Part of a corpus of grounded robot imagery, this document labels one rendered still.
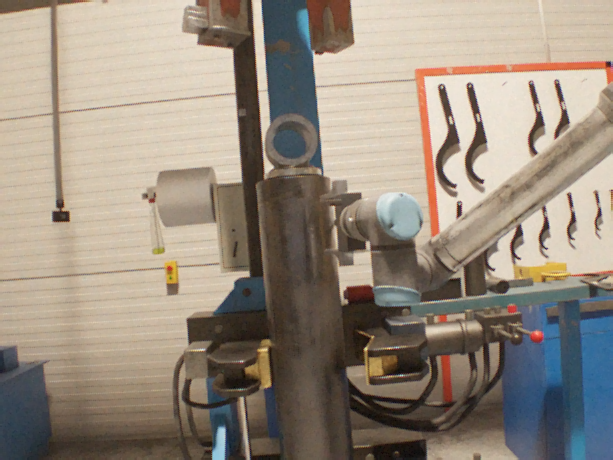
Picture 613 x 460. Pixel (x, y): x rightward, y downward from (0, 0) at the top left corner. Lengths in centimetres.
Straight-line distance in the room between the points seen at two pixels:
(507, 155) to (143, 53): 264
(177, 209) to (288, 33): 91
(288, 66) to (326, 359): 108
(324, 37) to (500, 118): 230
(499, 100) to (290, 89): 214
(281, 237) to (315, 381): 40
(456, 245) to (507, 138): 274
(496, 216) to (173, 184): 162
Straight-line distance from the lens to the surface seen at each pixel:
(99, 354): 382
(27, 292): 399
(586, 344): 267
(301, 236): 137
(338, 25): 167
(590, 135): 100
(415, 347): 137
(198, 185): 231
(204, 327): 169
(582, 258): 394
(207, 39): 148
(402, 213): 96
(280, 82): 194
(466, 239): 105
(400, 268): 97
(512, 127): 379
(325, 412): 145
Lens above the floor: 130
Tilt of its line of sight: 1 degrees up
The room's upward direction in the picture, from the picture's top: 5 degrees counter-clockwise
